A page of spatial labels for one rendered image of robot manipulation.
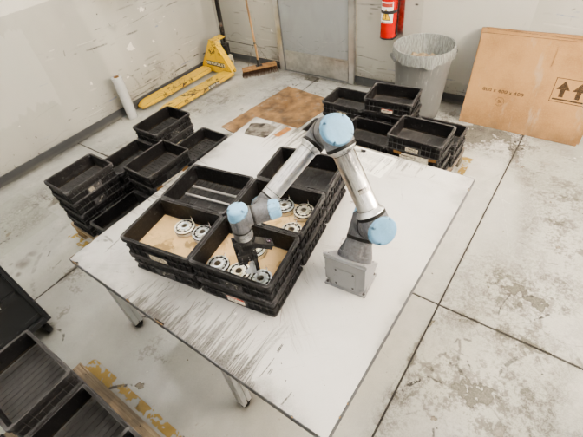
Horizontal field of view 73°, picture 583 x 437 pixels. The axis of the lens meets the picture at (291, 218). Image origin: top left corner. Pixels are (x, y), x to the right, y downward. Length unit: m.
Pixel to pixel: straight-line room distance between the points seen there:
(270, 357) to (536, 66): 3.35
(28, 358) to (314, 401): 1.45
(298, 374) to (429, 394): 0.96
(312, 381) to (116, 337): 1.59
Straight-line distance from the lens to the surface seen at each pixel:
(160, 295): 1.97
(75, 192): 3.14
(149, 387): 2.58
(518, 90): 4.18
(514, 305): 2.79
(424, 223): 2.10
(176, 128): 3.49
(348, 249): 1.66
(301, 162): 1.55
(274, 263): 1.75
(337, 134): 1.42
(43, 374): 2.30
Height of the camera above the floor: 2.17
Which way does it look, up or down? 44 degrees down
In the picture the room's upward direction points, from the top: 8 degrees counter-clockwise
